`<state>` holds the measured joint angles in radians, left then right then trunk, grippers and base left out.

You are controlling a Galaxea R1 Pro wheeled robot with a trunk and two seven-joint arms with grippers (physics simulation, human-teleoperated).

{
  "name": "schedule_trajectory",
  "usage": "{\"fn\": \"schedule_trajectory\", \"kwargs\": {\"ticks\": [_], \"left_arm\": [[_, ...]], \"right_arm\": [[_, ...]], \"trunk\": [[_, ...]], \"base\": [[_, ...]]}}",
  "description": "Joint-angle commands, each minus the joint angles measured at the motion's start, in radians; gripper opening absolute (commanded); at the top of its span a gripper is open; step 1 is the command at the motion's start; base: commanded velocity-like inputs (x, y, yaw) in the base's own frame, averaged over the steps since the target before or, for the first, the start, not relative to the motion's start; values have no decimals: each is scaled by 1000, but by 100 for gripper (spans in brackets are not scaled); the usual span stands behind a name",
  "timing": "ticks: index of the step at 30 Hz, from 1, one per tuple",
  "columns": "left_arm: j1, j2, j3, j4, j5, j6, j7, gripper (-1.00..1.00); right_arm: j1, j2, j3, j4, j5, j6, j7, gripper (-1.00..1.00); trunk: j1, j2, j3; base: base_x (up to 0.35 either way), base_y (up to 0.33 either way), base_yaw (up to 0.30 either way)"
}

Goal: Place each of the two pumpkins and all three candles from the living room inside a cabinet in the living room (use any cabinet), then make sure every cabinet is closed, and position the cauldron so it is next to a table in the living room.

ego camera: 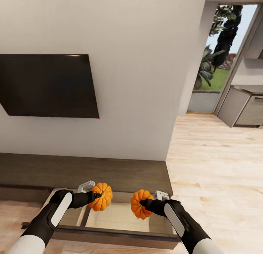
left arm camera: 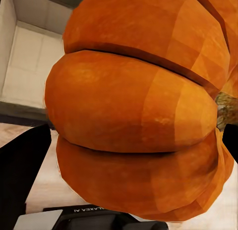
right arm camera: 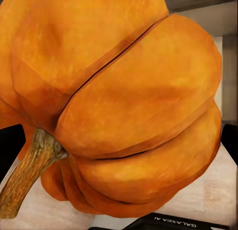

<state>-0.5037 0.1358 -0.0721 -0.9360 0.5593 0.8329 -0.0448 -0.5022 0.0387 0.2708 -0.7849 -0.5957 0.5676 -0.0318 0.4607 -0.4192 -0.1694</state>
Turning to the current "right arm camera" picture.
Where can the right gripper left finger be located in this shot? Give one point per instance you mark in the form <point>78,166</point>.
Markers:
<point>12,140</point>

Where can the pumpkin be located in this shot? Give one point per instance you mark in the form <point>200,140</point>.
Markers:
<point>116,99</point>

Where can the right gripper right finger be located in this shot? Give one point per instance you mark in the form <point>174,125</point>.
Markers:
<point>229,139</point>

